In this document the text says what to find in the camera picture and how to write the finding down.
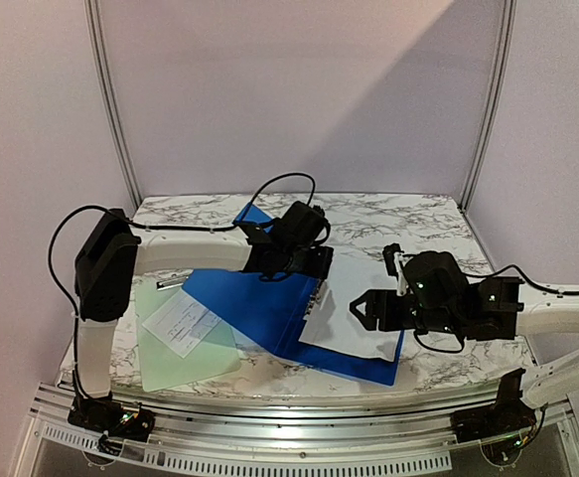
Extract metal folder clip mechanism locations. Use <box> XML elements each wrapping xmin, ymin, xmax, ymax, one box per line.
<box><xmin>303</xmin><ymin>280</ymin><xmax>328</xmax><ymax>320</ymax></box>

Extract blue file folder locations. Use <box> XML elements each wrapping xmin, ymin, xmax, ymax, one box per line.
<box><xmin>182</xmin><ymin>201</ymin><xmax>405</xmax><ymax>388</ymax></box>

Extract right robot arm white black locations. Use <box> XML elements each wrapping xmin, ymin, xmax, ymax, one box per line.
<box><xmin>349</xmin><ymin>245</ymin><xmax>579</xmax><ymax>433</ymax></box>

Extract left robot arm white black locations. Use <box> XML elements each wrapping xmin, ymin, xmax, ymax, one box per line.
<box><xmin>73</xmin><ymin>201</ymin><xmax>333</xmax><ymax>431</ymax></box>

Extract metal clipboard clip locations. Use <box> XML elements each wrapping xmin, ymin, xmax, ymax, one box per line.
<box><xmin>156</xmin><ymin>275</ymin><xmax>189</xmax><ymax>290</ymax></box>

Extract printed white paper sheet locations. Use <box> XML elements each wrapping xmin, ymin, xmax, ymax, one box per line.
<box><xmin>142</xmin><ymin>290</ymin><xmax>220</xmax><ymax>358</ymax></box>

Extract green translucent clipboard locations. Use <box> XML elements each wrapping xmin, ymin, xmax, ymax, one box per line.
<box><xmin>135</xmin><ymin>282</ymin><xmax>241</xmax><ymax>393</ymax></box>

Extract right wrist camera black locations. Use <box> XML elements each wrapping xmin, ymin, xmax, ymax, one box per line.
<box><xmin>382</xmin><ymin>243</ymin><xmax>408</xmax><ymax>296</ymax></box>

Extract aluminium front rail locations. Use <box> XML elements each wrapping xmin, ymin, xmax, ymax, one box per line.
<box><xmin>15</xmin><ymin>385</ymin><xmax>579</xmax><ymax>476</ymax></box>

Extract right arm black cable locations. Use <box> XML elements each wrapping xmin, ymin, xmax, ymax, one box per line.
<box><xmin>412</xmin><ymin>265</ymin><xmax>579</xmax><ymax>354</ymax></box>

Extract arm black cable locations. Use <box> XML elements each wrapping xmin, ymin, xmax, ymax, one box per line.
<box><xmin>412</xmin><ymin>265</ymin><xmax>579</xmax><ymax>354</ymax></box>
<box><xmin>48</xmin><ymin>172</ymin><xmax>318</xmax><ymax>398</ymax></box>

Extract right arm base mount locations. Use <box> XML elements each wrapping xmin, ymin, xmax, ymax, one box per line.
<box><xmin>450</xmin><ymin>369</ymin><xmax>548</xmax><ymax>467</ymax></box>

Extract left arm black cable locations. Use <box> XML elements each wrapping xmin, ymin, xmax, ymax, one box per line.
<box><xmin>48</xmin><ymin>172</ymin><xmax>318</xmax><ymax>398</ymax></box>

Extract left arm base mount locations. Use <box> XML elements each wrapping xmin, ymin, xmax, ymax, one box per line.
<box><xmin>68</xmin><ymin>371</ymin><xmax>156</xmax><ymax>457</ymax></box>

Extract right aluminium corner post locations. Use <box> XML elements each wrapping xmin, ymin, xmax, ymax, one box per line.
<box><xmin>458</xmin><ymin>0</ymin><xmax>516</xmax><ymax>214</ymax></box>

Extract aluminium corner post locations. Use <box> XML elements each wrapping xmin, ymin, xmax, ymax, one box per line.
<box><xmin>83</xmin><ymin>0</ymin><xmax>143</xmax><ymax>210</ymax></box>
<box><xmin>458</xmin><ymin>0</ymin><xmax>516</xmax><ymax>214</ymax></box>

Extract left aluminium corner post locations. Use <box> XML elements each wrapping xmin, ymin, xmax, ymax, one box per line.
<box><xmin>83</xmin><ymin>0</ymin><xmax>143</xmax><ymax>210</ymax></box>

